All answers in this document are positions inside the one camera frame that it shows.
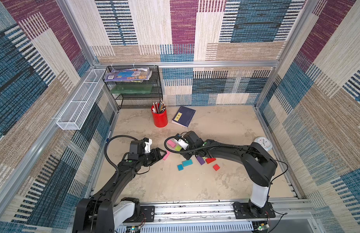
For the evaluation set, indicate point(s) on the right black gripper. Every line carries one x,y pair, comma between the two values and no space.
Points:
182,143

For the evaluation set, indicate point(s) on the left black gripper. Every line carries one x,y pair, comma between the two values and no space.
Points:
157,154

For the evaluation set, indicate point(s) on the light green long block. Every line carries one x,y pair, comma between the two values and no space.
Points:
178,148

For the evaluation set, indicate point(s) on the teal long block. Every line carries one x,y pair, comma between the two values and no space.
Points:
187,163

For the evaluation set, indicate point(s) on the pink long block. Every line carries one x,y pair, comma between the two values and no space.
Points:
171,143

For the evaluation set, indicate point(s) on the small teal cube block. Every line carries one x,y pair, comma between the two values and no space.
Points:
180,167

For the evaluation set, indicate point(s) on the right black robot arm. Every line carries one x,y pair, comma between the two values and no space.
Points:
259,164

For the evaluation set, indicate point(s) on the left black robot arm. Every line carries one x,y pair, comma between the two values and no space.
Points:
95,214

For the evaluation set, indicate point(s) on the purple block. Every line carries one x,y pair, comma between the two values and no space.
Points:
200,160

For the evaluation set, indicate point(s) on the red long block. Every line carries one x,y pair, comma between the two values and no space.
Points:
209,160

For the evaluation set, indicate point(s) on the small red cube block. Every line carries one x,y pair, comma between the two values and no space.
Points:
216,167

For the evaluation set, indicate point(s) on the dark blue notebook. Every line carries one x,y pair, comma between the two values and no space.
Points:
183,116

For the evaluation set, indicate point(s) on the red ribbed pencil cup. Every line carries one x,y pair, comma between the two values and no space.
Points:
160,119

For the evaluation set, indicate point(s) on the pencils in cup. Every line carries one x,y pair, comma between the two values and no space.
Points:
158,107

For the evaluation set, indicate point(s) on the green folder in rack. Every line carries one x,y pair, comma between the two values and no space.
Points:
131,89

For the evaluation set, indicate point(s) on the black mesh shelf rack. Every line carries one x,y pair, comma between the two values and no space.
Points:
131,94

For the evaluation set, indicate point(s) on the colourful magazine on rack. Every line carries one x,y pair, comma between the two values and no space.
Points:
137,75

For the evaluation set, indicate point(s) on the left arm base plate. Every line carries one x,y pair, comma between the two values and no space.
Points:
145,214

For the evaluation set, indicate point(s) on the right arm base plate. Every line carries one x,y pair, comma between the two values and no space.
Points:
251,211

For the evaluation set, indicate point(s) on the white wire wall basket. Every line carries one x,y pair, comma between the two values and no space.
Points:
78,109

